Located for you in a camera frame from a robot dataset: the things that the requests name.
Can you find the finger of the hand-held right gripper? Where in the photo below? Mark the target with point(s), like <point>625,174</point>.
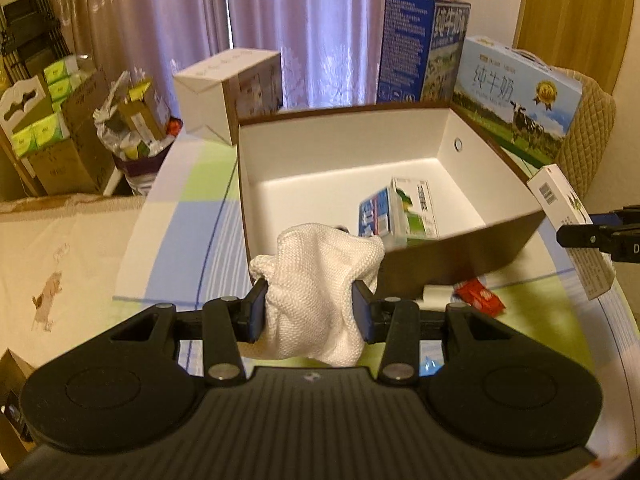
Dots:
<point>580,236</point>
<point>607,218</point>

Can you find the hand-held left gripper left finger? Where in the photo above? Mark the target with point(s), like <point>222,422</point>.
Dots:
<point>257,310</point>

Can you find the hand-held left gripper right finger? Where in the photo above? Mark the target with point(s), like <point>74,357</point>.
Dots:
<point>361,315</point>

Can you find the long white medicine box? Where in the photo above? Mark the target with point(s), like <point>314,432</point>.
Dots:
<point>555,190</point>

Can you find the white knitted cloth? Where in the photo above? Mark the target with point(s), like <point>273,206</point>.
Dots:
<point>310,285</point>

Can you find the red snack packet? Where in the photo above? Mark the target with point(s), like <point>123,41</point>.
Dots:
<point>477,296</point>

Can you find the green white medicine box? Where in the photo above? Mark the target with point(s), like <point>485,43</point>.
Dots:
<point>415,210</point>

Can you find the transparent plastic case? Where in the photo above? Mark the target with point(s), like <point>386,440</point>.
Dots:
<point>389,199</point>

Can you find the brown cardboard box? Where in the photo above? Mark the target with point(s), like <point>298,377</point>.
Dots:
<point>325,160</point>

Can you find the beige quilted chair cover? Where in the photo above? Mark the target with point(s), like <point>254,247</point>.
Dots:
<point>595,125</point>

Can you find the light blue milk gift box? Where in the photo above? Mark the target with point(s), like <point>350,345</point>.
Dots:
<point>500,90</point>

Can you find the dark purple bin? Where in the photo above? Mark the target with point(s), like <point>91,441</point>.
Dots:
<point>142,164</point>

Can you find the yellow curtain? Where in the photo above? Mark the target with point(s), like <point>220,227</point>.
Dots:
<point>570,10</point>

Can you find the beige printed bed sheet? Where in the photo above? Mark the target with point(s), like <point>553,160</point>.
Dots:
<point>50,240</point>

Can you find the small open cardboard box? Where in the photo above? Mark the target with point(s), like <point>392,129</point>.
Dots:
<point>145,115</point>

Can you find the small white carton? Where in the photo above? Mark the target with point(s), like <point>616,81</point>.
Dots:
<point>205,90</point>

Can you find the trash bin with bags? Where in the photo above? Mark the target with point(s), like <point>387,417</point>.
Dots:
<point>110,130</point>

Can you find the large brown cardboard boxes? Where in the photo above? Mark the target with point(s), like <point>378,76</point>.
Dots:
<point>65,170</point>

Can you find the open cardboard box with clutter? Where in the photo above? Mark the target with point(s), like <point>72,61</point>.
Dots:
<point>12,365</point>

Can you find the dark blue milk carton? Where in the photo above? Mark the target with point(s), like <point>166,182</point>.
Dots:
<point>405,45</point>

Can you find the stack of green tissue packs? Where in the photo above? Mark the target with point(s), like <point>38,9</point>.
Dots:
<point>40,135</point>

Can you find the purple sheer curtain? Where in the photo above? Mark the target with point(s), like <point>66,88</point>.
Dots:
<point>300,25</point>

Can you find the white carved chair back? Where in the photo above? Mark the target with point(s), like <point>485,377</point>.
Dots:
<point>20,95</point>

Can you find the black folding rack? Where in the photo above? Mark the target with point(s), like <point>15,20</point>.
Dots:
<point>30,35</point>

